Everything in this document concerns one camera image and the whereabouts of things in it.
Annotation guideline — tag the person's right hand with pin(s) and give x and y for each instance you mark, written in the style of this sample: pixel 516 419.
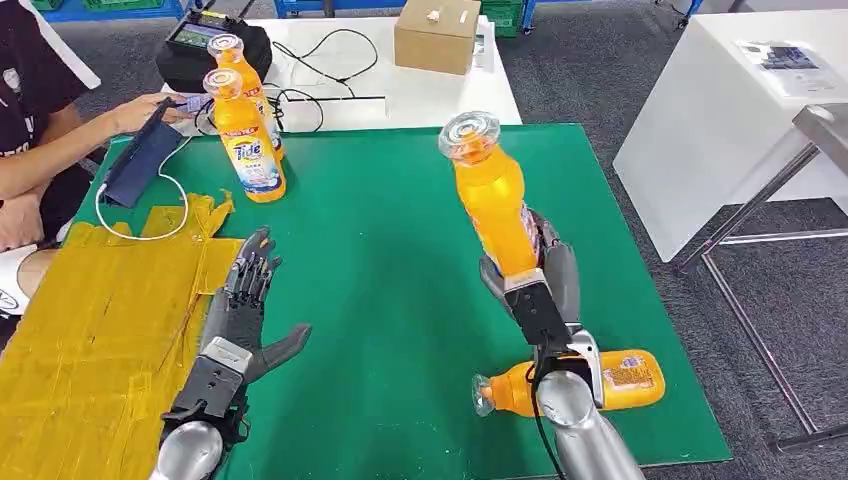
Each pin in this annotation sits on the person's right hand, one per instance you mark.
pixel 20 222

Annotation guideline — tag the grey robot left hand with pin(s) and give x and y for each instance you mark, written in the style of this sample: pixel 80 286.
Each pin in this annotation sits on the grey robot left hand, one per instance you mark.
pixel 238 318

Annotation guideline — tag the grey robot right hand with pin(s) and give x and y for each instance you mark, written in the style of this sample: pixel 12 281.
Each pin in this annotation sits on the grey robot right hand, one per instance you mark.
pixel 563 278

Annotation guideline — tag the person's left hand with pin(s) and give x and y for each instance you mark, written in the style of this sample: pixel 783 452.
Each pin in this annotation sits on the person's left hand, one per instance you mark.
pixel 146 111

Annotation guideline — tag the orange drink bottle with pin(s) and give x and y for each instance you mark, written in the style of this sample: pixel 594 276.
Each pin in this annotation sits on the orange drink bottle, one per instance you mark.
pixel 629 381
pixel 252 156
pixel 232 56
pixel 493 205

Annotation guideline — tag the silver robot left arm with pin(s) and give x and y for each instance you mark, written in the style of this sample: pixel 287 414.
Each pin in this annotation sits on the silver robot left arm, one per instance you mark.
pixel 189 450

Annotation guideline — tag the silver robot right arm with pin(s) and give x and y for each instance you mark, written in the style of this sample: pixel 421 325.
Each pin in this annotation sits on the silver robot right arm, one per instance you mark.
pixel 576 424

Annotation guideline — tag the black bag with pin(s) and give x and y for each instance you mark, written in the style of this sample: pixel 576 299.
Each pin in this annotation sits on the black bag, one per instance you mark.
pixel 182 69

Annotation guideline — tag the controller with screen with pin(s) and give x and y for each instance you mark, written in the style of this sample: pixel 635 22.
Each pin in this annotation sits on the controller with screen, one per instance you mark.
pixel 192 33

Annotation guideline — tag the person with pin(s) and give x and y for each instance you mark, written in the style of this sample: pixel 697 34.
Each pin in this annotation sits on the person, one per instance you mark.
pixel 26 79

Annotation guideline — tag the yellow sheet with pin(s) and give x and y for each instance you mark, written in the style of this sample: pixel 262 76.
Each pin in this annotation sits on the yellow sheet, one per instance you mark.
pixel 86 344

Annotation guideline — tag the green table mat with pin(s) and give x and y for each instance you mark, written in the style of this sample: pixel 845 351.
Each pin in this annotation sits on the green table mat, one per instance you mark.
pixel 384 232

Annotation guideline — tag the white cabinet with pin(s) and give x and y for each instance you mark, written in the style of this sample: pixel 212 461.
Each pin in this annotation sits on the white cabinet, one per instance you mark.
pixel 702 132

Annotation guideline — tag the white table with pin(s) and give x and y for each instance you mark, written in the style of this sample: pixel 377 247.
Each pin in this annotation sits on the white table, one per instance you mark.
pixel 430 99

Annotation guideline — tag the green plastic crate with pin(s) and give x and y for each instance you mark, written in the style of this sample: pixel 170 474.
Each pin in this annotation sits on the green plastic crate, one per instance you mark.
pixel 503 16

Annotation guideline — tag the cardboard box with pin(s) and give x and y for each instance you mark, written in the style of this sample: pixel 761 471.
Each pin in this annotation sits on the cardboard box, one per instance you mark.
pixel 434 40

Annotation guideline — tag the printed paper sheet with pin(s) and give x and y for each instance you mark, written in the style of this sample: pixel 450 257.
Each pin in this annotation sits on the printed paper sheet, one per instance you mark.
pixel 788 66

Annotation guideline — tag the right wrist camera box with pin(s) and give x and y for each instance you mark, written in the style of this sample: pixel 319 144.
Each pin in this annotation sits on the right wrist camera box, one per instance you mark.
pixel 540 311

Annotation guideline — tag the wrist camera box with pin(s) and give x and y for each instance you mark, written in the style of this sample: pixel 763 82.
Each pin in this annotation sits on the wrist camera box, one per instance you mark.
pixel 540 311
pixel 212 381

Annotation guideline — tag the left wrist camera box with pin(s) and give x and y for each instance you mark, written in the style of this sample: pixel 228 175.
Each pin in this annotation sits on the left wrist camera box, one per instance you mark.
pixel 212 381

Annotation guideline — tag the blue shelf frame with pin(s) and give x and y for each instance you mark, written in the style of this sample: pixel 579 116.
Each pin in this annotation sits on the blue shelf frame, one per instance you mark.
pixel 66 13
pixel 331 6

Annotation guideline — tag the steel table frame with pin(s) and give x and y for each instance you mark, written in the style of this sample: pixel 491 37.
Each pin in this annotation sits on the steel table frame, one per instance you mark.
pixel 755 331

